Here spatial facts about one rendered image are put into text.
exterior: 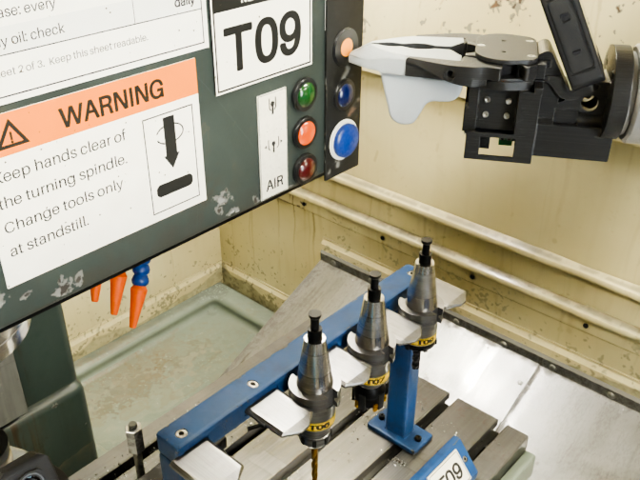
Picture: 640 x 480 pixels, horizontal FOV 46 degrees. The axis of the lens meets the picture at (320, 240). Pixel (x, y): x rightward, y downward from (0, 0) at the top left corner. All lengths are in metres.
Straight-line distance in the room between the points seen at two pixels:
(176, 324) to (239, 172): 1.53
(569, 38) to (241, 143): 0.25
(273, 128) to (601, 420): 1.08
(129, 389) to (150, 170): 1.44
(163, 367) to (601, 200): 1.14
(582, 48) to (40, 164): 0.38
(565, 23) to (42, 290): 0.40
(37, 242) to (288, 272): 1.52
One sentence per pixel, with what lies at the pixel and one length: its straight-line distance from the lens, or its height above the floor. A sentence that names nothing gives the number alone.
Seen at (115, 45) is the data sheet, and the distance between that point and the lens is 0.48.
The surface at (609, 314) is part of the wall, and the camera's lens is 1.46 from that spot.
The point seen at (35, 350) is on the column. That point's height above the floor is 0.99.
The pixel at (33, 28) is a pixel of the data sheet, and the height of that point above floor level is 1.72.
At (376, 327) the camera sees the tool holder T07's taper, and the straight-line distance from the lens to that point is 0.95.
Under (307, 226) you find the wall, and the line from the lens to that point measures 1.84.
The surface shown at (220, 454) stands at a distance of 0.85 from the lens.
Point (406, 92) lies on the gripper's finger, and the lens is 0.61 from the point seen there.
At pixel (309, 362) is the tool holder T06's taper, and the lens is 0.88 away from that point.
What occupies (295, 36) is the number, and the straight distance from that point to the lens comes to 0.58.
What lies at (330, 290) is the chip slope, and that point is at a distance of 1.77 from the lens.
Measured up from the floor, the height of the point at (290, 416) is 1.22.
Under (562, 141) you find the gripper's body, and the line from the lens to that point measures 0.62.
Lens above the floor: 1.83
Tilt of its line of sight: 31 degrees down
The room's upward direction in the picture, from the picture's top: straight up
